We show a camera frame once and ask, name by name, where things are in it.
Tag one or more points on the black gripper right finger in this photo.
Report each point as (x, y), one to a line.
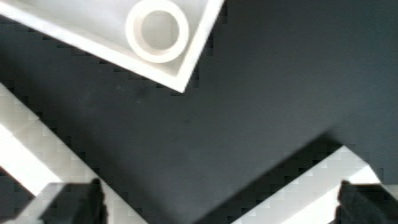
(368, 204)

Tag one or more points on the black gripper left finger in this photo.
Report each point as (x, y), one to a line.
(76, 207)

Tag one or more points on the white square tabletop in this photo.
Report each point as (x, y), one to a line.
(142, 33)

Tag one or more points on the white U-shaped obstacle fence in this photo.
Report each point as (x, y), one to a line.
(46, 167)

